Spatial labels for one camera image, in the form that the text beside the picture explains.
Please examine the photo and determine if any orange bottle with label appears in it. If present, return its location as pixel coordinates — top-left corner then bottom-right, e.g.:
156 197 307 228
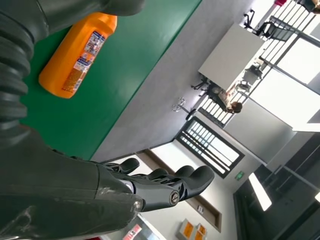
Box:
38 12 118 99

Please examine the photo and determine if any green table mat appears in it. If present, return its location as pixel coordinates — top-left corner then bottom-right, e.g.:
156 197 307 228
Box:
20 0 203 162

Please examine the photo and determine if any orange white box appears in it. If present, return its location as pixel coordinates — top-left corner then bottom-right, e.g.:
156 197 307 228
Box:
176 218 195 240
193 223 208 240

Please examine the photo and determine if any office chair with star base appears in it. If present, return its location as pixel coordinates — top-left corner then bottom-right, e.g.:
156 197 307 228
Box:
172 97 197 121

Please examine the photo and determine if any black barred window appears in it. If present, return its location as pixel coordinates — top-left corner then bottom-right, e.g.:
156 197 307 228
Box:
176 116 245 180

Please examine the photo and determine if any person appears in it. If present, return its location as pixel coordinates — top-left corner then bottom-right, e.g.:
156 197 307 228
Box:
208 82 243 115

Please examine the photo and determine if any long ceiling light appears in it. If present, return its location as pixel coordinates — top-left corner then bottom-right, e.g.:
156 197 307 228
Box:
248 172 272 212

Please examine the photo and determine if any white office desk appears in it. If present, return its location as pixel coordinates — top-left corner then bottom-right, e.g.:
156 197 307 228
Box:
198 23 266 92

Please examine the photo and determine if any grey office chair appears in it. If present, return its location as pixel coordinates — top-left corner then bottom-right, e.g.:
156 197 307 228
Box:
235 64 263 94

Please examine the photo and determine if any black office chair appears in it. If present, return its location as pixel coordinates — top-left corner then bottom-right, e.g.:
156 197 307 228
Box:
243 9 256 31
254 20 296 42

